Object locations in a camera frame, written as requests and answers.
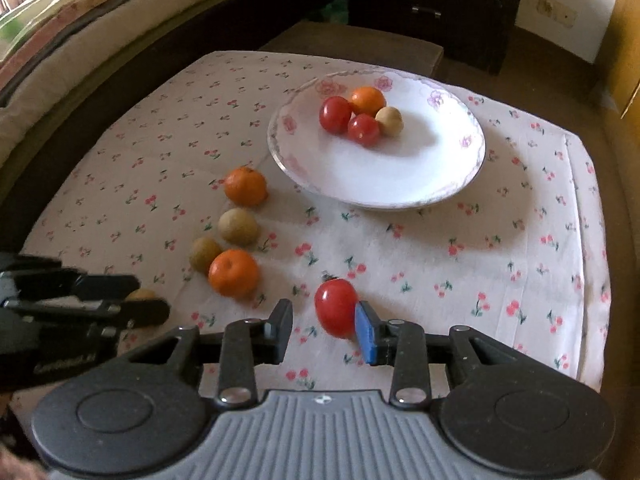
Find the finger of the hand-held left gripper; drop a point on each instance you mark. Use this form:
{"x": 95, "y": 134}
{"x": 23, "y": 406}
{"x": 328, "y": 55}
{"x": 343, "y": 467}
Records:
{"x": 140, "y": 313}
{"x": 110, "y": 283}

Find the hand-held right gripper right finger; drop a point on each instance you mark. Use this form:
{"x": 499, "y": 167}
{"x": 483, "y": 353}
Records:
{"x": 365, "y": 334}

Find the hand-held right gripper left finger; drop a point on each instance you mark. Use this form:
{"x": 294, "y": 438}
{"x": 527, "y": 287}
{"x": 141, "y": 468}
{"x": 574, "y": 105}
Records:
{"x": 280, "y": 332}

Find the red cherry tomato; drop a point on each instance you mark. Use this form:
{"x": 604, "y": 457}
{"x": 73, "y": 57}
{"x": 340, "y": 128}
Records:
{"x": 364, "y": 130}
{"x": 335, "y": 307}
{"x": 335, "y": 114}

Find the orange tangerine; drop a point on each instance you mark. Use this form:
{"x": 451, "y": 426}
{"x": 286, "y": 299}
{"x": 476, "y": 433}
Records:
{"x": 368, "y": 100}
{"x": 234, "y": 272}
{"x": 245, "y": 186}

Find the white floral rimmed plate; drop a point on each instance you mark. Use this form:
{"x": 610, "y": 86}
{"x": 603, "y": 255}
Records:
{"x": 400, "y": 170}

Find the reddish brown cloth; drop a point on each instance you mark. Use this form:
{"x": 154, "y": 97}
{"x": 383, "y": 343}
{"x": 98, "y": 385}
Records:
{"x": 15, "y": 465}

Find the cherry print tablecloth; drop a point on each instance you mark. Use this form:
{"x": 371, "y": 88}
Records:
{"x": 500, "y": 260}

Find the bed with beige mattress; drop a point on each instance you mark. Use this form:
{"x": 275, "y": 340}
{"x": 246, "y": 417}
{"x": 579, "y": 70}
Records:
{"x": 100, "y": 77}

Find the floral patchwork blanket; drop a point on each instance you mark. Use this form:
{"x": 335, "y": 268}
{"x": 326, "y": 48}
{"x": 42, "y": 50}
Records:
{"x": 30, "y": 25}

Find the brown stool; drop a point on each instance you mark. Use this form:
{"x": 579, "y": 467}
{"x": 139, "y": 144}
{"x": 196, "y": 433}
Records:
{"x": 350, "y": 45}

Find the dark wooden nightstand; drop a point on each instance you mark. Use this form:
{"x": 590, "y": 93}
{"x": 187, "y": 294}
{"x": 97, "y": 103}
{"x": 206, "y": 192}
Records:
{"x": 465, "y": 25}

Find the green bag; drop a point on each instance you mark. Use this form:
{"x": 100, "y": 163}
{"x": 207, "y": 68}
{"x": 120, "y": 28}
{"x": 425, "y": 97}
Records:
{"x": 334, "y": 10}

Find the wooden wardrobe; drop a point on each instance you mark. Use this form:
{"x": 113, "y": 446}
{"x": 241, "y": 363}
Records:
{"x": 625, "y": 50}

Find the wall socket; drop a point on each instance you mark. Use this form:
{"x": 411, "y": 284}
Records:
{"x": 555, "y": 10}

